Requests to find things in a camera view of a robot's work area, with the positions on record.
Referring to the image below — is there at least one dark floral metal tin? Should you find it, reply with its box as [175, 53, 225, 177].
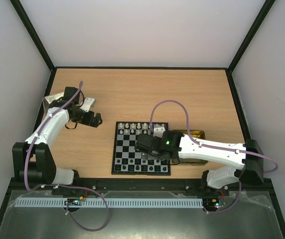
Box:
[170, 130, 208, 166]

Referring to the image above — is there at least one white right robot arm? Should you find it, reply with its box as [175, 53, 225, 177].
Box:
[135, 130, 264, 195]

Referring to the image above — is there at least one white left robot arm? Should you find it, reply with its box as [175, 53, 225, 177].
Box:
[12, 87, 103, 191]

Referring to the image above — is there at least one black and white chessboard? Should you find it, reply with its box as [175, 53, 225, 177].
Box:
[111, 121, 171, 176]

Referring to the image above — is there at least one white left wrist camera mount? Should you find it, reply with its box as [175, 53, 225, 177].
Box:
[80, 98, 96, 112]

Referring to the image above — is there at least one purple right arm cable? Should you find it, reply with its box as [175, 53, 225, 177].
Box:
[149, 100, 279, 215]

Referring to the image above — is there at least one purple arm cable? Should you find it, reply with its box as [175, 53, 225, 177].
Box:
[149, 100, 279, 215]
[24, 80, 111, 230]

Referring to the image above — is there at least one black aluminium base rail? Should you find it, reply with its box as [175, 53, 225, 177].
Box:
[51, 178, 230, 196]

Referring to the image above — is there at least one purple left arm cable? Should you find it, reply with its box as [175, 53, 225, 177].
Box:
[24, 80, 111, 230]

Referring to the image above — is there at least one white slotted cable duct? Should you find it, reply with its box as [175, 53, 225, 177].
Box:
[14, 198, 203, 209]

